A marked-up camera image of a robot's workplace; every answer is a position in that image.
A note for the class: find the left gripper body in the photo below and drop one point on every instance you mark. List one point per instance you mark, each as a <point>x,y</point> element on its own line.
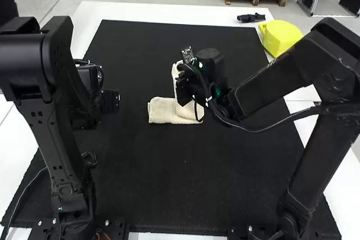
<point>110,102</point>

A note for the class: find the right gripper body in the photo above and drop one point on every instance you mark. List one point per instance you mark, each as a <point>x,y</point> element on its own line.
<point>209,60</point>

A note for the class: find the pale towel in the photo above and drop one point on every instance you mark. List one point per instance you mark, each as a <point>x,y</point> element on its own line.
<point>163,112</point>

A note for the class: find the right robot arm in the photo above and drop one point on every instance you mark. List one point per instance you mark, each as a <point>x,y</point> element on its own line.
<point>315,63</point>

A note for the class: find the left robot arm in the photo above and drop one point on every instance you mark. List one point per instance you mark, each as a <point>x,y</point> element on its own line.
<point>47,88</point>

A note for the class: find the black handheld device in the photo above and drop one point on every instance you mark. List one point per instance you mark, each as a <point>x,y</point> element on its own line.
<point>250,17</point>

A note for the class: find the yellow plastic cover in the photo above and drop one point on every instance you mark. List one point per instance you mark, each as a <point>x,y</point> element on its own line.
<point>279,37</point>

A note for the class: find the black mat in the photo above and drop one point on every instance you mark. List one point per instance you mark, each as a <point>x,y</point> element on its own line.
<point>174,167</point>

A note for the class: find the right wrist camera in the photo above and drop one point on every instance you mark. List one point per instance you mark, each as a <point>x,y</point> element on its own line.
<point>188,54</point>

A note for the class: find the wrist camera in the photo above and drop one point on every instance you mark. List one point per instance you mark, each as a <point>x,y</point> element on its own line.
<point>90,77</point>
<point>188,54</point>

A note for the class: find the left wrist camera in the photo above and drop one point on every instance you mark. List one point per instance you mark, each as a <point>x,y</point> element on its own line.
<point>90,77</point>

